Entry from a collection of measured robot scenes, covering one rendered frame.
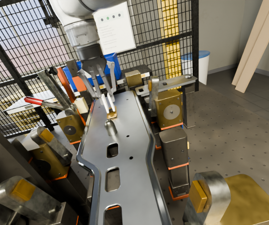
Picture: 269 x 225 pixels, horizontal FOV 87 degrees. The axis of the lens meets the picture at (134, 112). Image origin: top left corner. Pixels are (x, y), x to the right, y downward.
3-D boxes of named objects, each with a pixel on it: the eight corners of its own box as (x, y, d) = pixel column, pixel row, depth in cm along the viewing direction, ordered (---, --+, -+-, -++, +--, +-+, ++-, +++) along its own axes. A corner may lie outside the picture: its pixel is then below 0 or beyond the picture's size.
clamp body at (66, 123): (105, 176, 68) (72, 115, 50) (85, 181, 68) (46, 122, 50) (105, 165, 74) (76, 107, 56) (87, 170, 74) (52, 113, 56)
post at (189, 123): (195, 127, 82) (194, 79, 68) (187, 129, 82) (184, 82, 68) (191, 122, 87) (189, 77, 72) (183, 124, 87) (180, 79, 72)
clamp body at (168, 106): (192, 163, 63) (191, 92, 46) (167, 170, 63) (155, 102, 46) (186, 152, 69) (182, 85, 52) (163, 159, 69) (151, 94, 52)
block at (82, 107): (109, 159, 76) (81, 99, 58) (103, 161, 76) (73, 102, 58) (109, 154, 79) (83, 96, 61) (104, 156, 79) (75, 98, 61)
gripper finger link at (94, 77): (92, 65, 45) (88, 66, 45) (101, 98, 50) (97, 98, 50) (93, 63, 48) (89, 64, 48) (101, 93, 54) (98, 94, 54)
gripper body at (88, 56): (70, 49, 40) (84, 81, 45) (99, 42, 40) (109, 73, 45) (76, 47, 47) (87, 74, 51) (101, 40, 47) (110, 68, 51)
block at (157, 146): (178, 144, 74) (173, 96, 60) (156, 150, 74) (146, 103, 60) (173, 136, 81) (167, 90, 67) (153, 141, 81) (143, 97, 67)
